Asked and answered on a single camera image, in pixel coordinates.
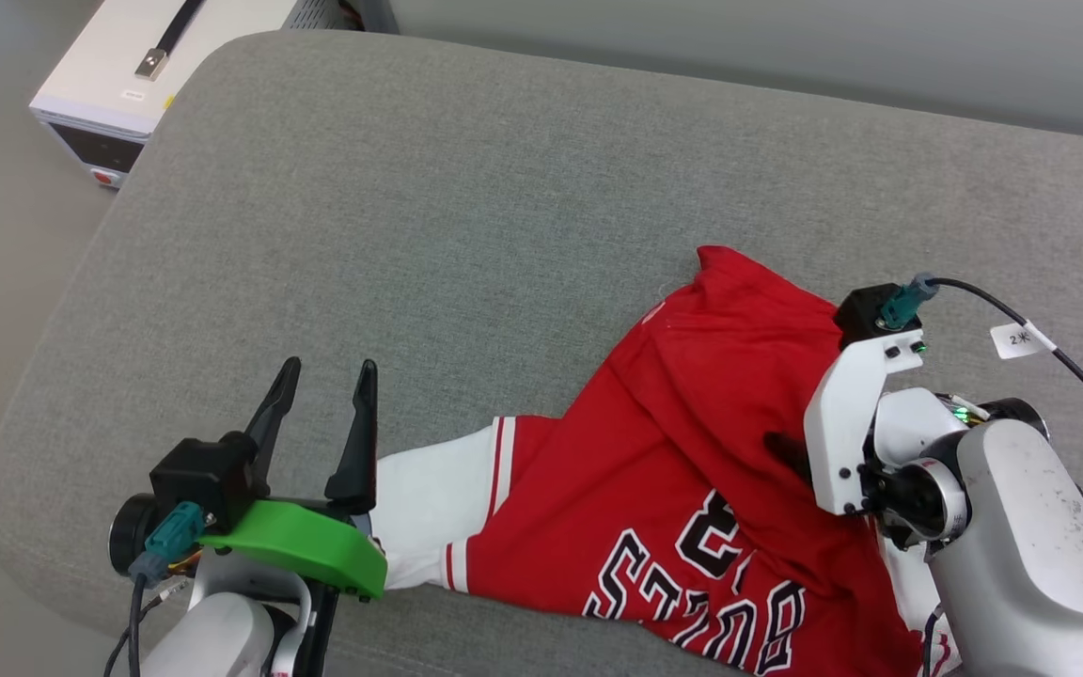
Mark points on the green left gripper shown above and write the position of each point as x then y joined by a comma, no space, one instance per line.
306,545

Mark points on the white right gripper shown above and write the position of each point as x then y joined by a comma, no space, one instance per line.
842,423

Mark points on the red and white jersey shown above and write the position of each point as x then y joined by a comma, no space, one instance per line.
673,470

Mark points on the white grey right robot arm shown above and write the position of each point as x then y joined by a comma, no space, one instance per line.
1030,545

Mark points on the white metal equipment box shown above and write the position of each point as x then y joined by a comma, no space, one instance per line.
118,94

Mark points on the white partition panel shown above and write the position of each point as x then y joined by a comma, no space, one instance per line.
786,47

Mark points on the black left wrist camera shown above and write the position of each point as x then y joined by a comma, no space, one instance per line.
203,475

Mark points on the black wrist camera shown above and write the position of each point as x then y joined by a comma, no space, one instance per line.
203,475
861,315

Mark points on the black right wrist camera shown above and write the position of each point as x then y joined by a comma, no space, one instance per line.
861,315

